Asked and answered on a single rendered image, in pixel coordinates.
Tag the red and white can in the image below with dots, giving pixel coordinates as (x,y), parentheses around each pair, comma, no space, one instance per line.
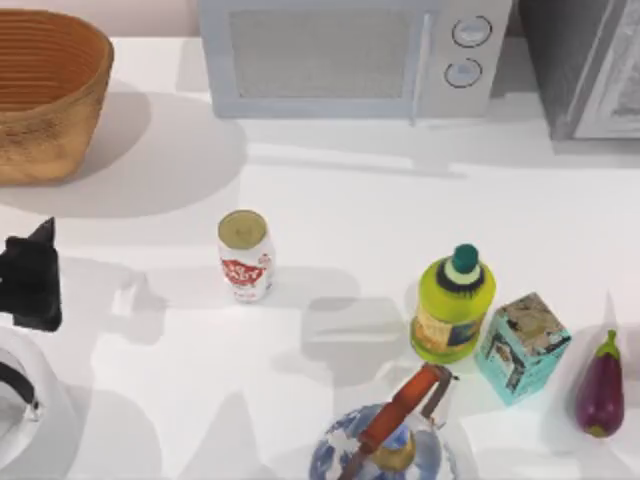
(246,270)

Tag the pale microwave oven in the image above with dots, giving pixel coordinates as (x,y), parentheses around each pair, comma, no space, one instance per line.
(320,100)

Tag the yellow-green bottle with green cap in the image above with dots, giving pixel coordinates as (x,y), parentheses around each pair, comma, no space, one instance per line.
(450,310)

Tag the round microwave knob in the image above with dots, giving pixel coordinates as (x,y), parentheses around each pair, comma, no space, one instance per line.
(463,73)
(472,31)

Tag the teal printed carton box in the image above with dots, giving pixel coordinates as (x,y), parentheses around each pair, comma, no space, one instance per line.
(520,350)

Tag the grey cabinet with dark inside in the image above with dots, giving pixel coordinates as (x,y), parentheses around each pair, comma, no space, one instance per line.
(545,60)

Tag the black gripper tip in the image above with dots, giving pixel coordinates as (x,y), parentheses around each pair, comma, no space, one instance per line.
(30,285)

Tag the woven brown basket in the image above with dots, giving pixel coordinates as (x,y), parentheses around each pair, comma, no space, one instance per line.
(55,100)

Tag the purple eggplant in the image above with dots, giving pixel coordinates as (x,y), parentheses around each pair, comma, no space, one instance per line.
(600,395)

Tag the pale grey cabinet door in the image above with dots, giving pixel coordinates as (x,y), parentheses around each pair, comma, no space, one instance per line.
(607,90)

